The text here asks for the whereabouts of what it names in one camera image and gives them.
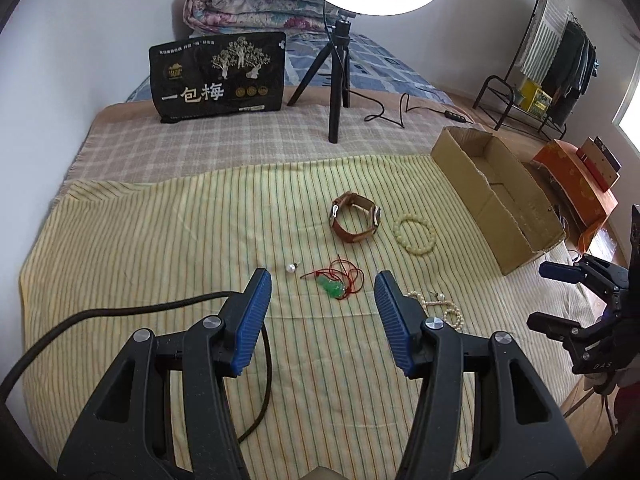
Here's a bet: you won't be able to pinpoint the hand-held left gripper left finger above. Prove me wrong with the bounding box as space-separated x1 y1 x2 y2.
56 267 273 480

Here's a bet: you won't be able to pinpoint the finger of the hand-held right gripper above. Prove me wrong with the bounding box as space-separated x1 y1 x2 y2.
539 255 632 311
526 311 601 361

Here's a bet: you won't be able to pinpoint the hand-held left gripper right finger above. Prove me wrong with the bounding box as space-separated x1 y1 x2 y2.
374 270 587 480

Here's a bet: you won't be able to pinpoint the green jade pendant red cord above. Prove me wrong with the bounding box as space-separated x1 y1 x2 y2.
300 255 366 301

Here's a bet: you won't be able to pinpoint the open cardboard box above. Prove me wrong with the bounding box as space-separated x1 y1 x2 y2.
431 126 567 276

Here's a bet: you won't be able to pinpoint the orange patterned box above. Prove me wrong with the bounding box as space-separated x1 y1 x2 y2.
532 140 620 253

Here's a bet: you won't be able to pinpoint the brown leather watch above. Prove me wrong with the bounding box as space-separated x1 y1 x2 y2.
328 191 384 244

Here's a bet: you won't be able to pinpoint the yellow striped cloth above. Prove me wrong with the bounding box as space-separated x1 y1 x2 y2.
17 154 596 480

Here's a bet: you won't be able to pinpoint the bright window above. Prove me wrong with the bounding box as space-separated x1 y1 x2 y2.
614 50 640 151

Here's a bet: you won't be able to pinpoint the beige plaid blanket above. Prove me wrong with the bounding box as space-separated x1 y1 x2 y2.
57 91 488 196

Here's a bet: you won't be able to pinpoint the dark hanging clothes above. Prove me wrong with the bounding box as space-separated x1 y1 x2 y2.
542 20 598 126

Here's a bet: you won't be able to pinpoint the black metal clothes rack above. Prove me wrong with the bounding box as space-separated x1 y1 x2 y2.
472 0 598 142

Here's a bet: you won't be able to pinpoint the black tripod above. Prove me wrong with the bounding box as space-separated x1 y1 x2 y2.
287 17 357 143

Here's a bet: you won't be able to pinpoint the white striped hanging cloth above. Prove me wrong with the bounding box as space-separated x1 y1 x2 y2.
517 0 571 83

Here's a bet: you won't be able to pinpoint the black snack bag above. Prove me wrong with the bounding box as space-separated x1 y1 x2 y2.
149 31 287 125

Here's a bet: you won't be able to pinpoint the blue patterned bedsheet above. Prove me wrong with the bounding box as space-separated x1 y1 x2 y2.
122 30 453 106

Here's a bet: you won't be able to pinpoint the folded floral quilt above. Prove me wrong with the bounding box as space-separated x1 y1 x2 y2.
182 0 358 38

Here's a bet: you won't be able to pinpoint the white pearl necklace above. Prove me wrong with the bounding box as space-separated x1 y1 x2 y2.
406 290 465 332

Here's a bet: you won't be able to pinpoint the pale yellow bead bracelet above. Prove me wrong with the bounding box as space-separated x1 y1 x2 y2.
392 215 434 250

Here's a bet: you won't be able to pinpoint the thick black cable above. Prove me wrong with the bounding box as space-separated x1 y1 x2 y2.
0 291 273 443

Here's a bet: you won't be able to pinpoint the thin black ring light cable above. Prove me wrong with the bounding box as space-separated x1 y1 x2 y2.
364 92 473 126

